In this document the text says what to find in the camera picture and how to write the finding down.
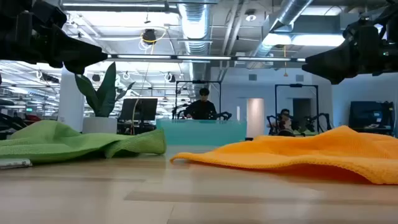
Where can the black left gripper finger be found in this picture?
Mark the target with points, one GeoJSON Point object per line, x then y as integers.
{"type": "Point", "coordinates": [84, 53]}
{"type": "Point", "coordinates": [76, 68]}

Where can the black ceiling device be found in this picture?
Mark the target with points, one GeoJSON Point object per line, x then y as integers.
{"type": "Point", "coordinates": [149, 35]}

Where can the green microfiber towel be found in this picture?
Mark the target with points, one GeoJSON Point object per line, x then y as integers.
{"type": "Point", "coordinates": [62, 140]}

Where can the teal plastic basket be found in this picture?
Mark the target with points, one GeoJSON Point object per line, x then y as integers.
{"type": "Point", "coordinates": [202, 133]}

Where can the background black robot arm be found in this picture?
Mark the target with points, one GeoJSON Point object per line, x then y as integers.
{"type": "Point", "coordinates": [224, 115]}

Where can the black computer monitor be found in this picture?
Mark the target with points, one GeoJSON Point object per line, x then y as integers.
{"type": "Point", "coordinates": [140, 109]}

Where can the orange microfiber towel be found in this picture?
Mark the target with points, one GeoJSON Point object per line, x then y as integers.
{"type": "Point", "coordinates": [311, 149]}

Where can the silver ventilation duct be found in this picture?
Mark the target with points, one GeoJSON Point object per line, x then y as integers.
{"type": "Point", "coordinates": [196, 18]}
{"type": "Point", "coordinates": [289, 12]}

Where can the white flat object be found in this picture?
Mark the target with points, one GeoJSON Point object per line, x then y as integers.
{"type": "Point", "coordinates": [14, 163]}

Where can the snake plant in white pot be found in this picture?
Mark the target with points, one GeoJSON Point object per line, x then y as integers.
{"type": "Point", "coordinates": [104, 96]}

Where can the long ceiling light strip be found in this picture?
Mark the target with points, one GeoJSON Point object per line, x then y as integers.
{"type": "Point", "coordinates": [202, 58]}

